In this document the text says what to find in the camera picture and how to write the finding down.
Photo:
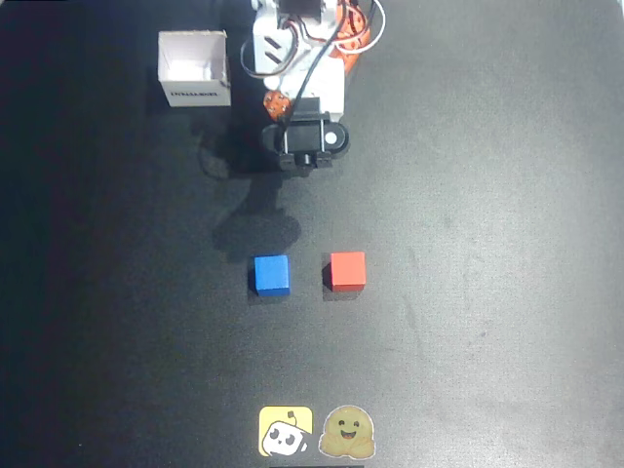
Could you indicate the red cube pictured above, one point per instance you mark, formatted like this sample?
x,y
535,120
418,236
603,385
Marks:
x,y
348,270

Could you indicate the yellow robot sticker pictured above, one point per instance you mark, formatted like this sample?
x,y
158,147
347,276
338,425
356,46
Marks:
x,y
285,431

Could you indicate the blue cube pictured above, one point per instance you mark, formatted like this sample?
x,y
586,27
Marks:
x,y
271,275

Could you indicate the white cardboard box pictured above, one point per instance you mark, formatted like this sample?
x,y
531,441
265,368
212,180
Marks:
x,y
192,61

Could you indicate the orange and white robot arm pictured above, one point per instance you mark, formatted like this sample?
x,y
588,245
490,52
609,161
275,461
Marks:
x,y
352,58

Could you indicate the black gripper-mounted camera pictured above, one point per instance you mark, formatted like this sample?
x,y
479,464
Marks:
x,y
304,139

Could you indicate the hugging face emoji sticker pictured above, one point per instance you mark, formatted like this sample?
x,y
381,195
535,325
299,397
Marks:
x,y
347,433

